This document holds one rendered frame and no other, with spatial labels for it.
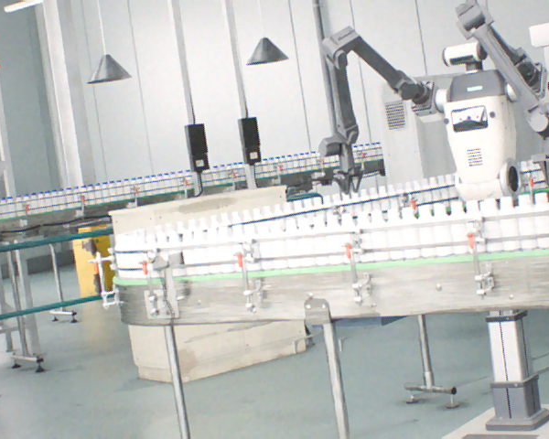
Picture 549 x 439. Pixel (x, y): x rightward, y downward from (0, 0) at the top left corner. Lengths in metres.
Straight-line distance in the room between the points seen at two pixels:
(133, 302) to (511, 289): 1.61
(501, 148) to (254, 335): 4.18
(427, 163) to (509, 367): 5.59
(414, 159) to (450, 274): 6.19
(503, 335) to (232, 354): 3.92
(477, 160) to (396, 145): 5.72
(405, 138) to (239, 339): 2.68
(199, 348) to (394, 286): 4.22
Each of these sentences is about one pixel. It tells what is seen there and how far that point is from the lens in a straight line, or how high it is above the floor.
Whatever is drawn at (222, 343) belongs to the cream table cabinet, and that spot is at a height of 0.20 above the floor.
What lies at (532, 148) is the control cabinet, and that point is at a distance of 10.92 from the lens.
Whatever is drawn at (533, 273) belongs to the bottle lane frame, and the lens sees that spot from 3.69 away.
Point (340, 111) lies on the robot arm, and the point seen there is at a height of 1.52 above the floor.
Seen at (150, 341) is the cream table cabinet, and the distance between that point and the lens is 8.18.
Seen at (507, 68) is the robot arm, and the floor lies 1.57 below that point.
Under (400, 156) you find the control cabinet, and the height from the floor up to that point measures 1.24.
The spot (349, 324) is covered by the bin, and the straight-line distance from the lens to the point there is 4.42.
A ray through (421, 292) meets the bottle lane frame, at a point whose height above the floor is 0.89.
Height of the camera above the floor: 1.39
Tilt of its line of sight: 3 degrees down
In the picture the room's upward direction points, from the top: 8 degrees counter-clockwise
